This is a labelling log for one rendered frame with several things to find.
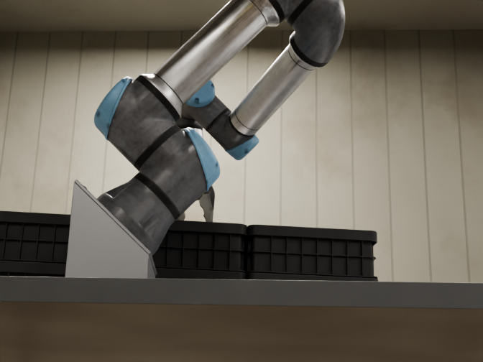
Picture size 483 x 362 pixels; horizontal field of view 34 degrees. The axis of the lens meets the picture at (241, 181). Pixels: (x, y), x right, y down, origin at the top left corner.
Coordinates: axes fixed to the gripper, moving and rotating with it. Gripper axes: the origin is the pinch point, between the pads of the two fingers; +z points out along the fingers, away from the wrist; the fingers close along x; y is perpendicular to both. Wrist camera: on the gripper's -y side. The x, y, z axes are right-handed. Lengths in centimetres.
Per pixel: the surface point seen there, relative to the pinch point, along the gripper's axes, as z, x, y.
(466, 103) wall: -116, -172, 226
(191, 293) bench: 25, 5, -61
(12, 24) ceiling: -194, 85, 257
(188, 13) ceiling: -182, -19, 229
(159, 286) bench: 23, 10, -60
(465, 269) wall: -22, -154, 225
